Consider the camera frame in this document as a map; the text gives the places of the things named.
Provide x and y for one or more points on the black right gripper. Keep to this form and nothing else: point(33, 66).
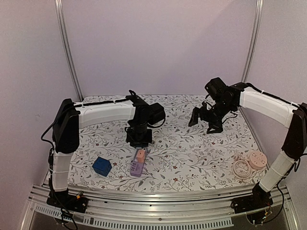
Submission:
point(208, 116)

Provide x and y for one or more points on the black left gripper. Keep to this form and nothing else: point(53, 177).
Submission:
point(144, 143)

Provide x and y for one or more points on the pink plug adapter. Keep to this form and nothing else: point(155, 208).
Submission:
point(140, 156)

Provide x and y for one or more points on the purple power strip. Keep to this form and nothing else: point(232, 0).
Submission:
point(137, 168)

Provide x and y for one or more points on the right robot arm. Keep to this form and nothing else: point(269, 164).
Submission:
point(292, 116)

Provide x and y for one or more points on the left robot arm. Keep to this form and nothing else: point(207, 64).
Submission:
point(71, 117)

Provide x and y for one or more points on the floral table cloth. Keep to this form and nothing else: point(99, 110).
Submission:
point(180, 158)

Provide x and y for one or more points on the dark blue cube socket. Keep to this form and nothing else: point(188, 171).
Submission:
point(102, 166)

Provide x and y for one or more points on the pink round power socket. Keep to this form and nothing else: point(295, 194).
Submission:
point(257, 160)

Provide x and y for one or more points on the aluminium front rail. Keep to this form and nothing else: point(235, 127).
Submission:
point(196, 210)

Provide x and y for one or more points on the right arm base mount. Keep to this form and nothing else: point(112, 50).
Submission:
point(258, 199)

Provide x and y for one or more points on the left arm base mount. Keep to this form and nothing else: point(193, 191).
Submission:
point(75, 203)

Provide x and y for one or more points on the right aluminium frame post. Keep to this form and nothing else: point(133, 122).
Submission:
point(253, 39)

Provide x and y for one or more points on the aluminium frame post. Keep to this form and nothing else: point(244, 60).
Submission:
point(67, 49)
point(253, 39)

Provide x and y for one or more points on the left aluminium frame post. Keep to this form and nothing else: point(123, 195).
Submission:
point(67, 49)

